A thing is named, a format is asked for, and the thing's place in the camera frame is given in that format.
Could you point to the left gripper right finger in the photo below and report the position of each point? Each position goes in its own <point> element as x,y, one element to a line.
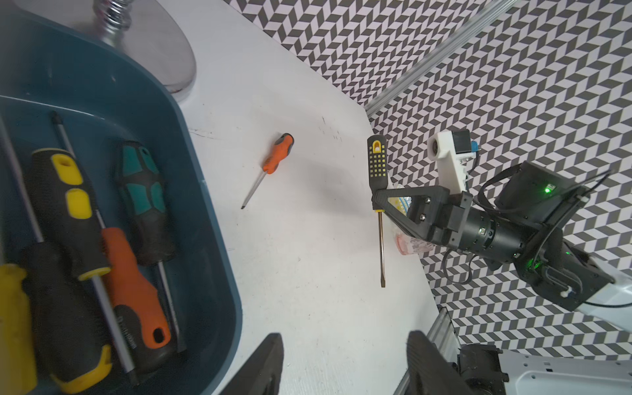
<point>429,373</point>

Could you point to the orange black large screwdriver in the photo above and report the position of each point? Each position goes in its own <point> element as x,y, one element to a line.
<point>136,304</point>

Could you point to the teal plastic storage box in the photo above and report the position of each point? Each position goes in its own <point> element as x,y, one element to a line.
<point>105,98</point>

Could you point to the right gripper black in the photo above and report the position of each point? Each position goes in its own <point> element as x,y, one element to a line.
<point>455,222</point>

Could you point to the small orange handle screwdriver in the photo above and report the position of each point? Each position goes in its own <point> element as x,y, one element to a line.
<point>280,150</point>

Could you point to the black yellow phillips screwdriver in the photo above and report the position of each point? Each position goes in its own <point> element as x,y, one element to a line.
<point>64,200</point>

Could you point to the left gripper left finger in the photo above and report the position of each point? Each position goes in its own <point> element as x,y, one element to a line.
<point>261,373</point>

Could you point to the yellow handle screwdriver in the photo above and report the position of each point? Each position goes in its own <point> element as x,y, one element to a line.
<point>18,358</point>

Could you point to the chrome glass holder stand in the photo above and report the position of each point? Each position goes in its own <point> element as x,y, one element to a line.
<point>143,30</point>

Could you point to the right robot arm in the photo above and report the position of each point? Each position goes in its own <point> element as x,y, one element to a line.
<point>517,218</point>

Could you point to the aluminium front rail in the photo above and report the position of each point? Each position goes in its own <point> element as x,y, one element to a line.
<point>444,339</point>

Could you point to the patterned ceramic bowl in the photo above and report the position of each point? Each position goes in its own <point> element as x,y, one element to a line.
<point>401,203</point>

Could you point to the pink transparent cup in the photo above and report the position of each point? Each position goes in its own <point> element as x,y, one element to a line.
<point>408,245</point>

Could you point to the green black handle screwdriver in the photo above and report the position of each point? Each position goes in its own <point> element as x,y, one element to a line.
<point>142,188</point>

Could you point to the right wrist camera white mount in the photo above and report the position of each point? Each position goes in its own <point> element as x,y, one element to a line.
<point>455,155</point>

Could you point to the black orange-tipped screwdriver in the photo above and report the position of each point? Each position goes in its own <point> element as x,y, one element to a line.
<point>68,335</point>

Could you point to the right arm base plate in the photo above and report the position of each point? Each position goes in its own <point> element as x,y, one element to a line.
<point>479,366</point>

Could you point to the black yellow long screwdriver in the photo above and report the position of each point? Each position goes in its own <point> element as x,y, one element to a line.
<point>378,180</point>

